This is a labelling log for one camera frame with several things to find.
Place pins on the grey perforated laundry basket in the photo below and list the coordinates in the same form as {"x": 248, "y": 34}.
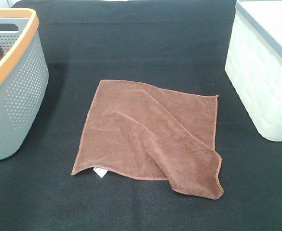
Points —
{"x": 23, "y": 76}

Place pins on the black table cloth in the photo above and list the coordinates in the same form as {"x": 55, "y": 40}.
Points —
{"x": 175, "y": 44}

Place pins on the white plastic storage bin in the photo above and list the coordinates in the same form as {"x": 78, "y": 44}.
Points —
{"x": 254, "y": 63}

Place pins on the brown microfibre towel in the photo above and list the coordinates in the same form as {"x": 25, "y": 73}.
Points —
{"x": 148, "y": 133}

